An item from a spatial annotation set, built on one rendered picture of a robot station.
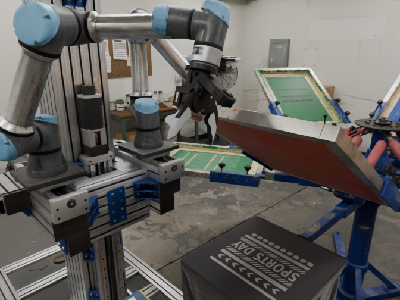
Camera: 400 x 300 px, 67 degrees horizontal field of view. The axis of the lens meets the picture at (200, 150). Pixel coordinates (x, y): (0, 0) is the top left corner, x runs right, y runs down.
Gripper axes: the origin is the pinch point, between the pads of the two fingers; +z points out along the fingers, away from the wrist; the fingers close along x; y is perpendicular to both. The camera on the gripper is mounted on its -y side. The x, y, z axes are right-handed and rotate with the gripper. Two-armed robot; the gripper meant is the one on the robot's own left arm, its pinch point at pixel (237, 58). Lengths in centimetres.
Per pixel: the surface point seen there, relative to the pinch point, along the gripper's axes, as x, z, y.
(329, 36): -266, 312, 10
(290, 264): 94, -19, 60
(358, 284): 68, 68, 132
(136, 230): -85, -49, 181
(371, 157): 60, 52, 41
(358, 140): 46, 57, 38
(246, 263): 87, -34, 61
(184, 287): 80, -56, 74
